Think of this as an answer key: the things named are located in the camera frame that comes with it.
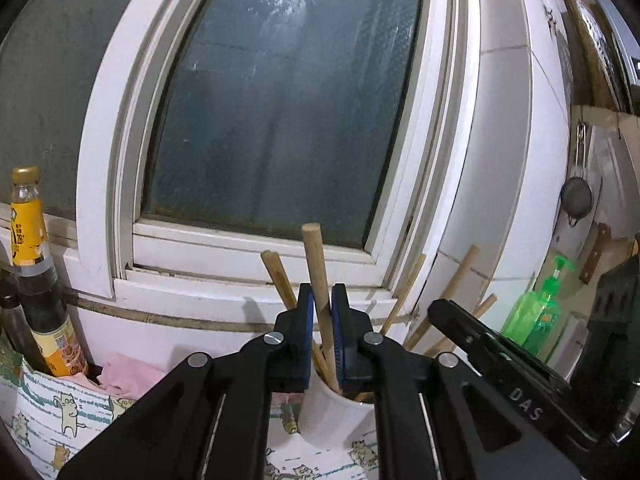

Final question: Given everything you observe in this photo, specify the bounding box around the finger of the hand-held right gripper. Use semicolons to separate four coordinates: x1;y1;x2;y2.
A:
427;299;522;387

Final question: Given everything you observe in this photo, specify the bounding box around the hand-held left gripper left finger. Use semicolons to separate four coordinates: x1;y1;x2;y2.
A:
57;283;317;480

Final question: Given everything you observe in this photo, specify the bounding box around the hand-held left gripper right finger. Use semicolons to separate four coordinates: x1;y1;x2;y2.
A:
331;283;587;480

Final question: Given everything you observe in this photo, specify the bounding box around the light wooden chopstick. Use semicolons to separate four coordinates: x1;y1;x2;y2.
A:
301;223;342;393

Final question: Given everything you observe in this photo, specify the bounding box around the bunch of chopsticks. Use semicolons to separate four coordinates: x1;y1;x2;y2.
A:
260;245;498;403

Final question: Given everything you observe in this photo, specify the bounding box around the white cup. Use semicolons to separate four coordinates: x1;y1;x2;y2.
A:
299;340;377;457

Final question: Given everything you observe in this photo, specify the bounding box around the green soap pump bottle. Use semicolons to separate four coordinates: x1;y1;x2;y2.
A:
500;255;576;361

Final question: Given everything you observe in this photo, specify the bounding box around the hanging metal strainer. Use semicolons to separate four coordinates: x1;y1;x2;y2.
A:
560;119;594;231

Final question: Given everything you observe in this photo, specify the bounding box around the pink cloth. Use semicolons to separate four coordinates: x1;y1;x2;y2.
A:
97;352;167;402

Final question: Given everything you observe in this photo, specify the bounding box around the white framed window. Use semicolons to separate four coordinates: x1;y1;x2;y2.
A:
0;0;501;321

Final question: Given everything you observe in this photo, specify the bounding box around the dark sauce bottle yellow label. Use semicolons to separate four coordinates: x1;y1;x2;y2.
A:
10;166;89;377

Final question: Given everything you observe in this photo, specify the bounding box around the cat printed cloth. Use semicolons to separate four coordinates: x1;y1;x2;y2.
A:
0;330;382;480

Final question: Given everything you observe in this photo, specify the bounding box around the glass jar black lid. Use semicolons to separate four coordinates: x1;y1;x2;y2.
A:
0;265;52;377

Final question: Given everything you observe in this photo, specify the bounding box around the wooden handled knife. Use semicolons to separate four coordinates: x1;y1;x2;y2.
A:
578;223;612;285

